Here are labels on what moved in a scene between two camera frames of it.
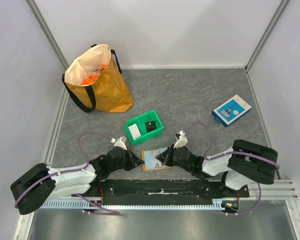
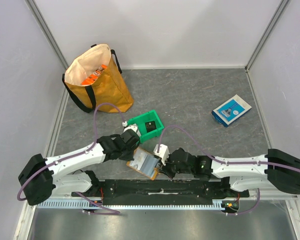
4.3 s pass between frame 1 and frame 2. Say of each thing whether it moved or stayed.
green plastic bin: stayed
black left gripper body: moved
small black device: stayed
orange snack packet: stayed
